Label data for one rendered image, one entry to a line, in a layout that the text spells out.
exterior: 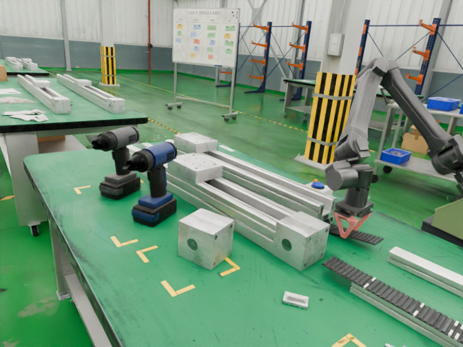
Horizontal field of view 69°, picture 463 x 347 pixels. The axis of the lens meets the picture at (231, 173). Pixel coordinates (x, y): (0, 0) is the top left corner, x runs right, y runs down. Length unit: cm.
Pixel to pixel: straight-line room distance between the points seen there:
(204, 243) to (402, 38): 877
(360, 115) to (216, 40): 564
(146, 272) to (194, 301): 14
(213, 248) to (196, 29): 623
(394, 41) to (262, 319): 897
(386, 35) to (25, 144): 847
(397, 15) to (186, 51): 510
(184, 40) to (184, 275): 642
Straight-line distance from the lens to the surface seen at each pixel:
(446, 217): 123
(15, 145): 236
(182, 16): 708
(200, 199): 107
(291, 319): 72
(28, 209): 251
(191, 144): 136
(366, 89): 114
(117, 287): 77
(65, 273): 180
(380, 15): 972
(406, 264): 96
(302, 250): 81
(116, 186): 112
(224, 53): 645
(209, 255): 79
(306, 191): 109
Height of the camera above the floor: 126
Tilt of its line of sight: 20 degrees down
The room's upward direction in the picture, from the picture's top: 5 degrees clockwise
